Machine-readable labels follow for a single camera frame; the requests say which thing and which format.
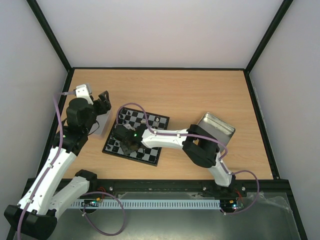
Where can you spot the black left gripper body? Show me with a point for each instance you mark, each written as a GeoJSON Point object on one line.
{"type": "Point", "coordinates": [102, 109]}

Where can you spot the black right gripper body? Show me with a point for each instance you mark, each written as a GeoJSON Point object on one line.
{"type": "Point", "coordinates": [120, 133]}

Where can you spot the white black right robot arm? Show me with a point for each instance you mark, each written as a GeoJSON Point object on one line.
{"type": "Point", "coordinates": [202, 148]}

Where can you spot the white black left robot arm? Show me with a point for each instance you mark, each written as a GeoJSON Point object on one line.
{"type": "Point", "coordinates": [37, 212]}

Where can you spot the black white chess board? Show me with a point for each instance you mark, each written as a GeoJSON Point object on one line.
{"type": "Point", "coordinates": [148, 156]}

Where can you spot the silver metal tray left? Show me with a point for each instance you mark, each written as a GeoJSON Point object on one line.
{"type": "Point", "coordinates": [99, 129]}

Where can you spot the silver metal tray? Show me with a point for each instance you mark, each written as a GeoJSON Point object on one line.
{"type": "Point", "coordinates": [99, 129]}
{"type": "Point", "coordinates": [216, 127]}

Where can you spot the silver metal tray right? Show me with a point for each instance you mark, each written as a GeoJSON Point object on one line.
{"type": "Point", "coordinates": [216, 127]}

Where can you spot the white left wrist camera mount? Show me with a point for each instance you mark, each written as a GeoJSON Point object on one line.
{"type": "Point", "coordinates": [84, 91]}

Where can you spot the light blue cable duct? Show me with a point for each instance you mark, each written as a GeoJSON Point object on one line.
{"type": "Point", "coordinates": [157, 204]}

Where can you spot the black enclosure frame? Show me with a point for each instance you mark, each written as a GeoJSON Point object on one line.
{"type": "Point", "coordinates": [281, 12]}

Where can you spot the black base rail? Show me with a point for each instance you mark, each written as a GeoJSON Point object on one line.
{"type": "Point", "coordinates": [206, 188]}

